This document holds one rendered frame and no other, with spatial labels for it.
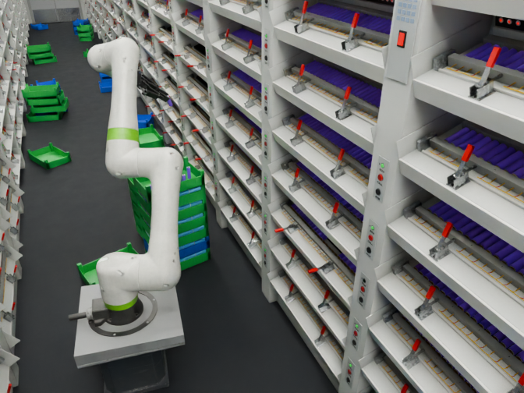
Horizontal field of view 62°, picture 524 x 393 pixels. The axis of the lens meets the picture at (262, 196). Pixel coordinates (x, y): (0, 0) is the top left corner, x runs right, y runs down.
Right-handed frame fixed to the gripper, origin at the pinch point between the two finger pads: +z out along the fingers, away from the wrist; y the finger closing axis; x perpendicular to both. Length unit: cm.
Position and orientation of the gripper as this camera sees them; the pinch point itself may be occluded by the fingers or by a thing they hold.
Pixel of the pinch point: (161, 94)
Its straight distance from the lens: 214.1
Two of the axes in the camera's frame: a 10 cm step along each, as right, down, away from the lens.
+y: 3.3, 8.5, -4.2
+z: 5.0, 2.2, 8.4
